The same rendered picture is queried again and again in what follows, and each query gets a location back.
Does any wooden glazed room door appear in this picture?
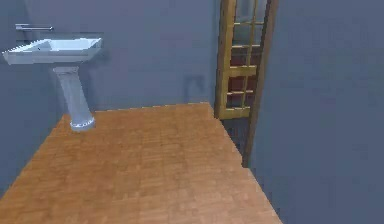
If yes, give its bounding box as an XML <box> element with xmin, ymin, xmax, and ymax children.
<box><xmin>213</xmin><ymin>0</ymin><xmax>272</xmax><ymax>120</ymax></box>

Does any white pedestal sink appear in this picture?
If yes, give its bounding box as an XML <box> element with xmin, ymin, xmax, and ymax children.
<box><xmin>1</xmin><ymin>37</ymin><xmax>103</xmax><ymax>132</ymax></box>

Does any grey wall towel bar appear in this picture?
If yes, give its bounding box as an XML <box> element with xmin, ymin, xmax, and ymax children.
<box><xmin>14</xmin><ymin>23</ymin><xmax>54</xmax><ymax>32</ymax></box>

